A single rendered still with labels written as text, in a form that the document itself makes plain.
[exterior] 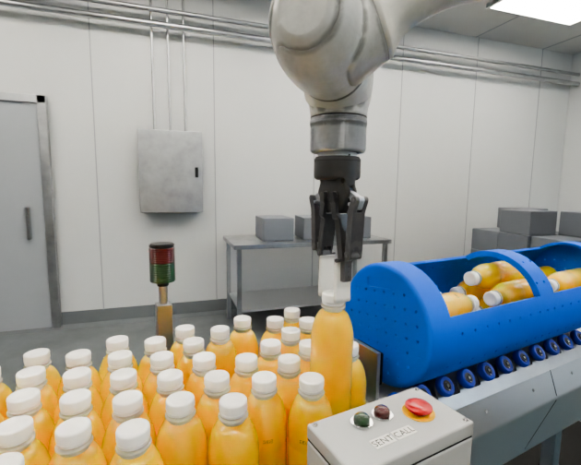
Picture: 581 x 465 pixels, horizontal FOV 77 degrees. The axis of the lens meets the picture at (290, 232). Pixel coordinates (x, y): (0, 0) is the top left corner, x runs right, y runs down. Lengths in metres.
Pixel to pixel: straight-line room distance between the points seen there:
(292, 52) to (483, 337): 0.74
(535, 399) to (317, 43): 1.07
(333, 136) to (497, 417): 0.81
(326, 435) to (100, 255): 3.79
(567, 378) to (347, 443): 0.96
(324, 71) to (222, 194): 3.71
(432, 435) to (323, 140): 0.42
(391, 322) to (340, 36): 0.64
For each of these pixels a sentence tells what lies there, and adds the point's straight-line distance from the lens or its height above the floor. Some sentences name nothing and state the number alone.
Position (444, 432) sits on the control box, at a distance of 0.56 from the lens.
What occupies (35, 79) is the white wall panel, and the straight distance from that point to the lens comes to 4.32.
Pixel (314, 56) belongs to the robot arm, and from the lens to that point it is 0.41.
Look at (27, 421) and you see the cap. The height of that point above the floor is 1.11.
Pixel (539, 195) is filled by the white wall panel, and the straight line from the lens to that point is 6.66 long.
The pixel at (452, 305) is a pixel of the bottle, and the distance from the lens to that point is 0.94.
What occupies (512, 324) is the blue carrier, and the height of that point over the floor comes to 1.09.
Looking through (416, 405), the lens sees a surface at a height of 1.11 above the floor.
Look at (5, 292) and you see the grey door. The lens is 4.40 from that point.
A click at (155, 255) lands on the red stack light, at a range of 0.98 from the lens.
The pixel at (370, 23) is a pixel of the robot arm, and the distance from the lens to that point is 0.44.
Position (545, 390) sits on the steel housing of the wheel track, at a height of 0.87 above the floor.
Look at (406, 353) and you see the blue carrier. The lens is 0.87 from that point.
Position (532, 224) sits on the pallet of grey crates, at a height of 1.05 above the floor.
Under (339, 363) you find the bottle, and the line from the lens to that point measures 0.64.
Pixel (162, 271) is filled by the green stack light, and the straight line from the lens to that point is 0.98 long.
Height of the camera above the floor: 1.40
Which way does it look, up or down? 7 degrees down
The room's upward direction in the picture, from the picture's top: 1 degrees clockwise
